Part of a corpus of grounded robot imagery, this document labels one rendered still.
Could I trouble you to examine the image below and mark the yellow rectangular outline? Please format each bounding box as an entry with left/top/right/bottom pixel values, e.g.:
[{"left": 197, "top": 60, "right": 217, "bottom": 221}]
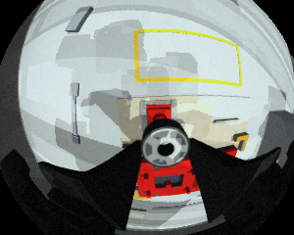
[{"left": 132, "top": 28, "right": 242, "bottom": 87}]

